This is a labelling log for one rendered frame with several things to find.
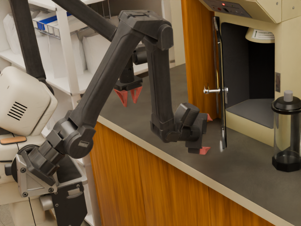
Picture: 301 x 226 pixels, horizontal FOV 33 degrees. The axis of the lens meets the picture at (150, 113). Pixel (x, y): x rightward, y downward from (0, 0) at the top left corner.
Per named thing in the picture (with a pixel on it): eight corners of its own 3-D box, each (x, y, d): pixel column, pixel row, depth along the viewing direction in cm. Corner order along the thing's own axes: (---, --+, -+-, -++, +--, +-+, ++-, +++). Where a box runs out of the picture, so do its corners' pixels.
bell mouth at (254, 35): (268, 26, 195) (268, 11, 193) (306, 33, 181) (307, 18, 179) (234, 37, 186) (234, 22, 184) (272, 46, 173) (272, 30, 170)
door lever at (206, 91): (218, 87, 181) (218, 80, 180) (220, 95, 172) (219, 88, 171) (203, 88, 181) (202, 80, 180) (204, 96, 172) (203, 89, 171)
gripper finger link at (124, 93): (140, 105, 195) (138, 82, 191) (125, 110, 191) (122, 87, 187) (131, 100, 200) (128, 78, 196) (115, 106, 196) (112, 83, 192)
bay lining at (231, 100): (267, 90, 215) (266, 6, 200) (318, 107, 195) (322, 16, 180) (224, 109, 203) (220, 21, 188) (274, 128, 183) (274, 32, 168)
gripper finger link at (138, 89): (144, 103, 195) (142, 80, 192) (129, 109, 192) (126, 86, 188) (134, 99, 201) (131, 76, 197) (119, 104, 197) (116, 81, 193)
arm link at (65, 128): (41, 141, 141) (49, 152, 138) (66, 114, 142) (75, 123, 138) (62, 154, 148) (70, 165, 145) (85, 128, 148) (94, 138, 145)
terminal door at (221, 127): (219, 114, 205) (215, 15, 188) (225, 151, 177) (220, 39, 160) (217, 114, 205) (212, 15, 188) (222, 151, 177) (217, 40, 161)
